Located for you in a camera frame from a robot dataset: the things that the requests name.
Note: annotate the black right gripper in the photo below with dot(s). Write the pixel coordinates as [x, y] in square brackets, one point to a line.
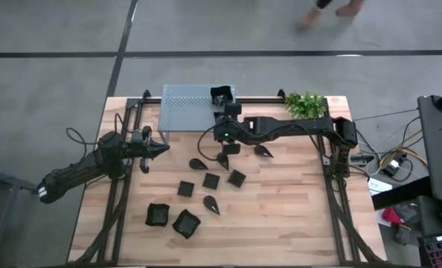
[233, 109]

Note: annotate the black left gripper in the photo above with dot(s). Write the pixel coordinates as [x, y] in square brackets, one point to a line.
[145, 150]

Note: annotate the black wavy square bowl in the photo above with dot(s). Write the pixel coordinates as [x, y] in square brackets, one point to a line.
[157, 215]
[221, 91]
[186, 224]

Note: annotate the black teardrop plate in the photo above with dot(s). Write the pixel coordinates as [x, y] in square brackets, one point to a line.
[223, 161]
[262, 150]
[196, 164]
[210, 204]

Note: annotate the small black square plate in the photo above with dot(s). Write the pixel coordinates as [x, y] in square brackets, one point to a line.
[236, 178]
[231, 149]
[185, 189]
[211, 181]

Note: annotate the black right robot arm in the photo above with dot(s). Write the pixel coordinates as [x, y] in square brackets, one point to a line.
[291, 128]

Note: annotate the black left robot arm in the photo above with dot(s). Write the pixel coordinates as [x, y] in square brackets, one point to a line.
[76, 173]

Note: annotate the grey perforated metal shelf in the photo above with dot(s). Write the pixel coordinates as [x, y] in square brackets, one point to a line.
[185, 108]

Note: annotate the green plant in white pot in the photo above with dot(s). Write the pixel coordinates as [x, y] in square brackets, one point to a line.
[304, 106]

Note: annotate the black controller device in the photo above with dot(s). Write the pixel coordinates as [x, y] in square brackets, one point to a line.
[362, 159]

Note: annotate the white paper sheet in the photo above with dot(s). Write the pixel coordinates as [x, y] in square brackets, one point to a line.
[378, 186]

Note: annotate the white blue power adapter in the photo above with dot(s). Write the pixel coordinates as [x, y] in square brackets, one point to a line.
[392, 168]

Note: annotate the black diagonal beam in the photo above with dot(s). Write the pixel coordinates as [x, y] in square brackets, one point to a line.
[399, 193]

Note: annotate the red cloth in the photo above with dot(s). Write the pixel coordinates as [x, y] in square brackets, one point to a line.
[391, 216]

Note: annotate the dark grey cart panel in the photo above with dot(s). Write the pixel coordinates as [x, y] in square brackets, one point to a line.
[440, 149]

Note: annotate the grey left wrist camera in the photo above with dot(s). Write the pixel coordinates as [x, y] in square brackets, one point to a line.
[137, 136]

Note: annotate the black aluminium table frame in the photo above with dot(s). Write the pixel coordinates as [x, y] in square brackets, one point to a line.
[258, 99]

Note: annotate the dark grey stand frame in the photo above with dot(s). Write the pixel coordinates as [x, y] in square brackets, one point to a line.
[9, 180]

